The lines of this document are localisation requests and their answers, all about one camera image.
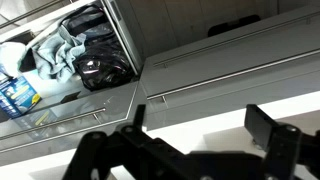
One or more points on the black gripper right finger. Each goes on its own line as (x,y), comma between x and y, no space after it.
(283,146)

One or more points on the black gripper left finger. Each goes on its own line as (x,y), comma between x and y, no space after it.
(133,150)

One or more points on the white vanity drawer with contents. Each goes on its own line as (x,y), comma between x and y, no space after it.
(121,30)

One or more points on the white double vanity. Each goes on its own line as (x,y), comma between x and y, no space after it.
(206,133)

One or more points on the black shiny toiletry bag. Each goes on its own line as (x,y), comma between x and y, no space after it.
(100,63)

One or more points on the blue-grey towel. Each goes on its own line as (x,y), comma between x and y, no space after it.
(56,56)

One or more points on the blue cardboard box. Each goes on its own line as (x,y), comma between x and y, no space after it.
(18,96)

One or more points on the white crumpled plastic bag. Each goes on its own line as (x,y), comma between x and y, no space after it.
(10,58)

